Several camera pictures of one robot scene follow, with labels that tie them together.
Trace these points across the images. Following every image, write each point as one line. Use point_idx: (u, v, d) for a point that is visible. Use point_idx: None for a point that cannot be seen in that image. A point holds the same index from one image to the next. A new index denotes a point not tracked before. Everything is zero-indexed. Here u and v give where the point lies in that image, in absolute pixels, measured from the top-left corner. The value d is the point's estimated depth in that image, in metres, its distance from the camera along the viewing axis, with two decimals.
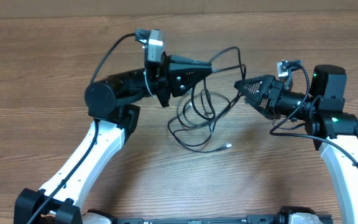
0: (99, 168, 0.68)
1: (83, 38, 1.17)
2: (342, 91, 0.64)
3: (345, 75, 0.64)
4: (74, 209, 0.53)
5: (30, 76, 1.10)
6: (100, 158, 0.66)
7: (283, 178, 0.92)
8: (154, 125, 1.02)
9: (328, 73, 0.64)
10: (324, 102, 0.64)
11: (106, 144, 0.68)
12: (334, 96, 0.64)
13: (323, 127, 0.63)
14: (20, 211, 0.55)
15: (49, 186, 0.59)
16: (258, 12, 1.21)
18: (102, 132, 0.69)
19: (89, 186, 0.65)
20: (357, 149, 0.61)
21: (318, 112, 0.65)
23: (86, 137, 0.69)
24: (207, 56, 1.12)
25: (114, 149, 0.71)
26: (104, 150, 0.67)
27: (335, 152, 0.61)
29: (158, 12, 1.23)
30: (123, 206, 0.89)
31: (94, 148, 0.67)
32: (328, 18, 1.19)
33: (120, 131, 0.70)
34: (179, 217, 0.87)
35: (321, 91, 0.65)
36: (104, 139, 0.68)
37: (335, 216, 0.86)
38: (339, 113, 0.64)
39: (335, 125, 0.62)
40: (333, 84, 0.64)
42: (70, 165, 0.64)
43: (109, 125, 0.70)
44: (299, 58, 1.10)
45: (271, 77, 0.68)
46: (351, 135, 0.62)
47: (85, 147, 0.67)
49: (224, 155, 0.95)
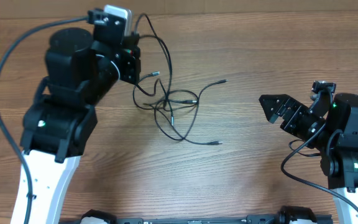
0: (58, 209, 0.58)
1: None
2: None
3: None
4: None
5: (30, 76, 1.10)
6: (49, 210, 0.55)
7: (281, 179, 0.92)
8: (154, 126, 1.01)
9: (351, 106, 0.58)
10: (344, 138, 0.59)
11: (48, 193, 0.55)
12: (355, 131, 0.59)
13: (342, 170, 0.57)
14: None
15: None
16: (258, 12, 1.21)
18: (38, 177, 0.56)
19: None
20: None
21: (337, 149, 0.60)
23: (20, 186, 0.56)
24: (207, 56, 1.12)
25: (68, 178, 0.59)
26: (49, 201, 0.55)
27: (350, 209, 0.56)
29: (158, 12, 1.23)
30: (123, 206, 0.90)
31: (36, 202, 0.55)
32: (328, 18, 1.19)
33: (61, 166, 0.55)
34: (179, 217, 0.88)
35: (341, 125, 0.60)
36: (45, 186, 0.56)
37: (334, 216, 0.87)
38: None
39: (356, 173, 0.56)
40: (355, 119, 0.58)
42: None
43: (43, 163, 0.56)
44: (299, 58, 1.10)
45: (289, 98, 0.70)
46: None
47: (23, 204, 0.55)
49: (224, 155, 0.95)
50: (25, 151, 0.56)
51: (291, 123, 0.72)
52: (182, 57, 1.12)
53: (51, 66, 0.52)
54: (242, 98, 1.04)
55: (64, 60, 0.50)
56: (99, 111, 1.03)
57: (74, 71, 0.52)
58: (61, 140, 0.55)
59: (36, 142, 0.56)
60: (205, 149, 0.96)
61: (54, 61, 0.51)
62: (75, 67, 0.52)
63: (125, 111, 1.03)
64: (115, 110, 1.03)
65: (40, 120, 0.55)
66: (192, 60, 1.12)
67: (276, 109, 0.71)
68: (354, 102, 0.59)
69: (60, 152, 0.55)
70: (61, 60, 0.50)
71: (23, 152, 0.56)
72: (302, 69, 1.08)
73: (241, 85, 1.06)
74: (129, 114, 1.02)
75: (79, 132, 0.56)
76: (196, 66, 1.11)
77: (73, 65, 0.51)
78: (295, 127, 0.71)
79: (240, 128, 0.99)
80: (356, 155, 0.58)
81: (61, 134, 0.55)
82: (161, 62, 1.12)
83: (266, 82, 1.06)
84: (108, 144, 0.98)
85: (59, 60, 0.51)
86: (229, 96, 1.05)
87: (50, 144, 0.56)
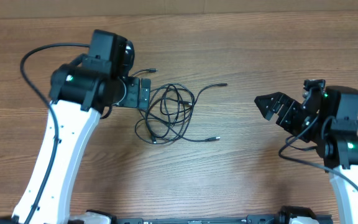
0: (79, 159, 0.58)
1: (84, 39, 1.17)
2: (356, 111, 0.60)
3: None
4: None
5: (30, 76, 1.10)
6: (73, 154, 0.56)
7: (281, 178, 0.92)
8: (154, 126, 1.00)
9: (341, 94, 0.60)
10: (337, 123, 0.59)
11: (73, 137, 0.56)
12: (347, 116, 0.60)
13: (337, 152, 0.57)
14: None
15: (22, 211, 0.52)
16: (258, 12, 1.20)
18: (63, 122, 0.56)
19: (71, 182, 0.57)
20: None
21: (331, 133, 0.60)
23: (46, 132, 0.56)
24: (207, 56, 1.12)
25: (90, 129, 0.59)
26: (73, 145, 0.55)
27: (346, 185, 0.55)
29: (157, 12, 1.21)
30: (123, 206, 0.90)
31: (60, 147, 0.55)
32: (328, 18, 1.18)
33: (87, 114, 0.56)
34: (179, 217, 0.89)
35: (334, 111, 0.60)
36: (70, 131, 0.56)
37: (335, 216, 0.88)
38: (354, 136, 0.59)
39: (350, 153, 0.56)
40: (347, 105, 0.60)
42: (39, 175, 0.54)
43: (71, 111, 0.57)
44: (299, 58, 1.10)
45: (282, 94, 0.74)
46: None
47: (48, 146, 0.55)
49: (224, 156, 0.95)
50: (53, 101, 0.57)
51: (286, 119, 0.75)
52: (181, 57, 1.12)
53: (94, 41, 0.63)
54: (242, 98, 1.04)
55: (108, 38, 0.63)
56: None
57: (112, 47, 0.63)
58: (87, 93, 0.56)
59: (63, 96, 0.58)
60: (205, 149, 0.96)
61: (99, 38, 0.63)
62: (113, 44, 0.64)
63: (125, 111, 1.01)
64: (115, 110, 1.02)
65: (68, 75, 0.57)
66: (192, 60, 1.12)
67: (270, 106, 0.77)
68: (344, 90, 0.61)
69: (86, 102, 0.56)
70: (105, 36, 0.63)
71: (52, 102, 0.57)
72: (302, 68, 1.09)
73: (241, 85, 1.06)
74: (128, 114, 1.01)
75: (102, 89, 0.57)
76: (195, 66, 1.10)
77: (113, 43, 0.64)
78: (290, 122, 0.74)
79: (241, 128, 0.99)
80: (349, 137, 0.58)
81: (88, 86, 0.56)
82: (161, 62, 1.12)
83: (266, 82, 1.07)
84: (107, 143, 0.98)
85: (104, 37, 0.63)
86: (229, 96, 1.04)
87: (75, 96, 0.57)
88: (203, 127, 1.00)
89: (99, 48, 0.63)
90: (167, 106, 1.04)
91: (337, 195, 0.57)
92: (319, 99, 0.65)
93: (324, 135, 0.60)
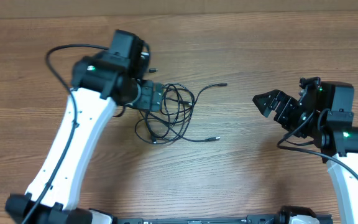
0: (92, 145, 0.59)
1: (84, 38, 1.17)
2: (350, 102, 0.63)
3: (352, 89, 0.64)
4: (64, 217, 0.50)
5: (30, 76, 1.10)
6: (89, 139, 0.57)
7: (281, 178, 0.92)
8: (154, 125, 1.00)
9: (335, 86, 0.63)
10: (332, 115, 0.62)
11: (91, 123, 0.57)
12: (342, 108, 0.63)
13: (333, 142, 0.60)
14: (12, 214, 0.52)
15: (35, 188, 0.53)
16: (258, 12, 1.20)
18: (82, 107, 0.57)
19: (84, 167, 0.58)
20: None
21: (327, 124, 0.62)
23: (65, 117, 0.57)
24: (207, 56, 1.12)
25: (106, 117, 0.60)
26: (90, 130, 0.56)
27: (344, 171, 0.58)
29: (157, 12, 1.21)
30: (123, 206, 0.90)
31: (78, 130, 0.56)
32: (328, 18, 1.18)
33: (105, 102, 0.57)
34: (179, 217, 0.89)
35: (329, 104, 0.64)
36: (87, 117, 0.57)
37: (335, 216, 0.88)
38: (350, 126, 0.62)
39: (346, 142, 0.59)
40: (341, 96, 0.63)
42: (55, 155, 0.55)
43: (89, 98, 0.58)
44: (299, 58, 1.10)
45: (279, 92, 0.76)
46: None
47: (66, 129, 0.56)
49: (224, 156, 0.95)
50: (74, 88, 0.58)
51: (283, 115, 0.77)
52: (182, 57, 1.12)
53: (115, 38, 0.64)
54: (242, 98, 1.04)
55: (128, 37, 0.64)
56: None
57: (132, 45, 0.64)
58: (106, 84, 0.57)
59: (83, 86, 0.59)
60: (205, 149, 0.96)
61: (120, 36, 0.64)
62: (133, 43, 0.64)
63: (125, 111, 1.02)
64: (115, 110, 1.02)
65: (90, 65, 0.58)
66: (192, 60, 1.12)
67: (268, 104, 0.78)
68: (339, 84, 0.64)
69: (105, 91, 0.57)
70: (126, 34, 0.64)
71: (73, 89, 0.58)
72: (302, 69, 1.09)
73: (241, 85, 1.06)
74: (128, 114, 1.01)
75: (120, 82, 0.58)
76: (196, 66, 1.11)
77: (133, 42, 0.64)
78: (287, 119, 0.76)
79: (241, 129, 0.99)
80: (345, 127, 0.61)
81: (107, 77, 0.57)
82: (161, 61, 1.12)
83: (266, 82, 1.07)
84: (107, 143, 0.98)
85: (124, 35, 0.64)
86: (229, 96, 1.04)
87: (94, 86, 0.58)
88: (203, 126, 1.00)
89: (120, 45, 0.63)
90: (167, 106, 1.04)
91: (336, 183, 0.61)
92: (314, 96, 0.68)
93: (321, 127, 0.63)
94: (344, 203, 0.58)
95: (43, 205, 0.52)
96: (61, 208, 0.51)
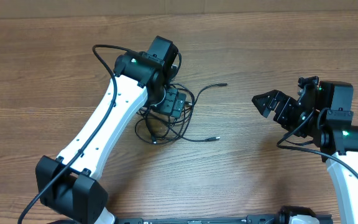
0: (120, 130, 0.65)
1: (84, 38, 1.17)
2: (349, 101, 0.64)
3: (351, 89, 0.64)
4: (92, 182, 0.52)
5: (30, 76, 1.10)
6: (121, 121, 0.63)
7: (281, 178, 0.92)
8: (154, 125, 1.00)
9: (334, 86, 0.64)
10: (332, 114, 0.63)
11: (126, 106, 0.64)
12: (341, 107, 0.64)
13: (332, 140, 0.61)
14: (41, 175, 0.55)
15: (67, 154, 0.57)
16: (258, 12, 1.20)
18: (121, 91, 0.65)
19: (110, 148, 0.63)
20: None
21: (326, 123, 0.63)
23: (105, 97, 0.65)
24: (207, 56, 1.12)
25: (137, 106, 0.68)
26: (123, 112, 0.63)
27: (343, 170, 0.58)
29: (158, 12, 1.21)
30: (123, 206, 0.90)
31: (114, 110, 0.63)
32: (327, 19, 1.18)
33: (142, 90, 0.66)
34: (179, 216, 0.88)
35: (329, 102, 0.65)
36: (124, 99, 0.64)
37: (335, 216, 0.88)
38: (349, 126, 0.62)
39: (346, 140, 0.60)
40: (340, 96, 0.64)
42: (91, 129, 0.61)
43: (129, 83, 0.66)
44: (299, 58, 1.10)
45: (278, 92, 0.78)
46: None
47: (104, 108, 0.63)
49: (224, 156, 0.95)
50: (117, 73, 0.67)
51: (282, 115, 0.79)
52: (182, 57, 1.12)
53: (155, 44, 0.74)
54: (242, 98, 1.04)
55: (166, 43, 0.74)
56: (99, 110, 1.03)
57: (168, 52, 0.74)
58: (145, 74, 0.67)
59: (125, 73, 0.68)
60: (205, 149, 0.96)
61: (160, 42, 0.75)
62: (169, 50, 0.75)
63: None
64: None
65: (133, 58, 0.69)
66: (192, 60, 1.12)
67: (268, 104, 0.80)
68: (338, 83, 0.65)
69: (143, 80, 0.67)
70: (164, 42, 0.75)
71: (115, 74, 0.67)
72: (302, 69, 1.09)
73: (241, 85, 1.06)
74: None
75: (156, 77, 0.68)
76: (196, 66, 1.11)
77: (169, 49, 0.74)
78: (286, 119, 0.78)
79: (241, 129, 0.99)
80: (344, 126, 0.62)
81: (146, 70, 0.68)
82: None
83: (266, 82, 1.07)
84: None
85: (163, 42, 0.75)
86: (229, 96, 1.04)
87: (135, 74, 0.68)
88: (203, 127, 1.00)
89: (158, 50, 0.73)
90: None
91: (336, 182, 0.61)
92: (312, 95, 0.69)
93: (320, 126, 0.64)
94: (344, 200, 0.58)
95: (71, 170, 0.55)
96: (89, 174, 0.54)
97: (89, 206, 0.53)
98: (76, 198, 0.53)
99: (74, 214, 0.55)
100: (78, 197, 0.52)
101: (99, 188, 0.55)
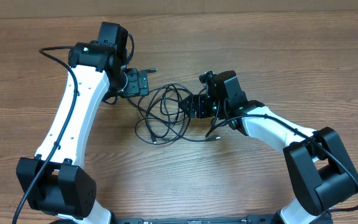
0: (91, 119, 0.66)
1: (84, 38, 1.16)
2: (238, 86, 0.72)
3: (235, 75, 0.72)
4: (74, 168, 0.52)
5: (30, 76, 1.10)
6: (89, 108, 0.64)
7: (281, 178, 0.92)
8: (154, 126, 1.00)
9: (223, 80, 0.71)
10: (231, 101, 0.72)
11: (89, 92, 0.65)
12: (235, 93, 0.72)
13: (239, 121, 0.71)
14: (23, 178, 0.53)
15: (44, 150, 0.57)
16: (258, 12, 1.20)
18: (81, 80, 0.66)
19: (86, 136, 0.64)
20: (263, 108, 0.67)
21: (231, 109, 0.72)
23: (67, 89, 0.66)
24: (206, 56, 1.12)
25: (101, 92, 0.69)
26: (89, 98, 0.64)
27: (250, 119, 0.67)
29: (158, 12, 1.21)
30: (123, 206, 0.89)
31: (78, 99, 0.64)
32: (327, 18, 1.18)
33: (101, 74, 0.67)
34: (179, 217, 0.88)
35: (225, 94, 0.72)
36: (86, 88, 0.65)
37: (335, 216, 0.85)
38: (245, 104, 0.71)
39: (245, 111, 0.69)
40: (230, 86, 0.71)
42: (59, 122, 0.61)
43: (87, 71, 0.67)
44: (299, 58, 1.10)
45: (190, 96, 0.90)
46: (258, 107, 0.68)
47: (69, 101, 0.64)
49: (224, 156, 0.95)
50: (71, 65, 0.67)
51: (201, 111, 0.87)
52: (181, 57, 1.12)
53: (102, 30, 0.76)
54: None
55: (114, 27, 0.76)
56: (99, 111, 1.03)
57: (117, 34, 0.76)
58: (100, 60, 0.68)
59: (81, 63, 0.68)
60: (205, 149, 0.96)
61: (108, 27, 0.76)
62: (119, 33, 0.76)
63: (126, 112, 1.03)
64: (117, 111, 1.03)
65: (84, 46, 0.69)
66: (192, 60, 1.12)
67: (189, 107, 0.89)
68: (225, 76, 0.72)
69: (100, 65, 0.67)
70: (112, 26, 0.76)
71: (71, 66, 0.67)
72: (302, 69, 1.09)
73: (240, 85, 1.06)
74: (129, 114, 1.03)
75: (112, 60, 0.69)
76: (195, 66, 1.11)
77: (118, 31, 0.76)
78: (206, 112, 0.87)
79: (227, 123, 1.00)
80: (240, 105, 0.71)
81: (101, 55, 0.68)
82: (161, 62, 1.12)
83: (266, 82, 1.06)
84: (108, 143, 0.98)
85: (110, 26, 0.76)
86: None
87: (90, 62, 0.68)
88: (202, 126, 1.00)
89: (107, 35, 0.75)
90: (167, 106, 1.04)
91: (257, 132, 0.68)
92: (212, 88, 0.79)
93: (227, 114, 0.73)
94: (268, 137, 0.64)
95: (52, 164, 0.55)
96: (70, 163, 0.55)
97: (79, 194, 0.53)
98: (63, 190, 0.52)
99: (65, 208, 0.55)
100: (64, 190, 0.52)
101: (83, 173, 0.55)
